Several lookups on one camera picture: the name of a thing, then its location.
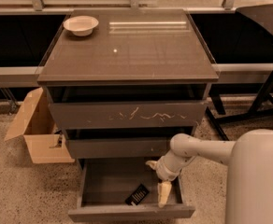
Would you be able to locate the grey middle drawer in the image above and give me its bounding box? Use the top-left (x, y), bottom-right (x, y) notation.
top-left (66, 137), bottom-right (170, 159)

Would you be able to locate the open cardboard box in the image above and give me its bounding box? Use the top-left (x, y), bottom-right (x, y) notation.
top-left (5, 88), bottom-right (75, 164)

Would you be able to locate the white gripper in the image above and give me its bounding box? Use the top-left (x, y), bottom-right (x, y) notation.
top-left (145, 151), bottom-right (194, 208)

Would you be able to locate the grey top drawer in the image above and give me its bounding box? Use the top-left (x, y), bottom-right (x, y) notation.
top-left (49, 102), bottom-right (207, 130)

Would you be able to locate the grey three-drawer cabinet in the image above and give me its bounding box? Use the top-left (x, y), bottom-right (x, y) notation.
top-left (36, 8), bottom-right (220, 179)

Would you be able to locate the white paper bowl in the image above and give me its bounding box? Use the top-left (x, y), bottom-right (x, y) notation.
top-left (64, 16), bottom-right (99, 36)

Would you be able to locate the black rxbar chocolate bar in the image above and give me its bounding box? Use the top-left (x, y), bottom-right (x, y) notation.
top-left (125, 184), bottom-right (150, 205)

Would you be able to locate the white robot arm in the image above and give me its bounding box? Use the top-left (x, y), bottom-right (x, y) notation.
top-left (146, 129), bottom-right (273, 224)

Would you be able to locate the grey open bottom drawer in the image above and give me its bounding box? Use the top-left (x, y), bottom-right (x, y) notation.
top-left (68, 157), bottom-right (194, 222)

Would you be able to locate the black rolling stand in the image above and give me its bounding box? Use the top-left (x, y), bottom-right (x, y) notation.
top-left (205, 2), bottom-right (273, 142)

